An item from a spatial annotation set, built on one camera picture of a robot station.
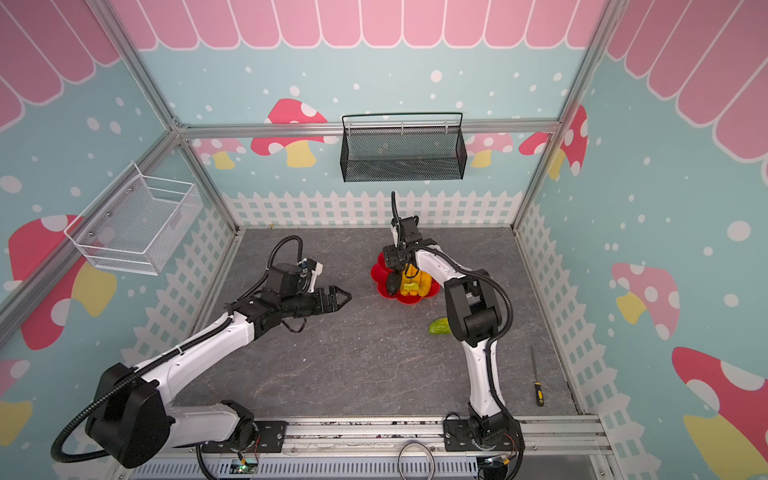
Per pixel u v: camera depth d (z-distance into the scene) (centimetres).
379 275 103
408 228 81
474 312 57
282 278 63
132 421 40
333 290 74
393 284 100
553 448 73
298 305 69
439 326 90
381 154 100
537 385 83
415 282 90
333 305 73
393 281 100
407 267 91
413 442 75
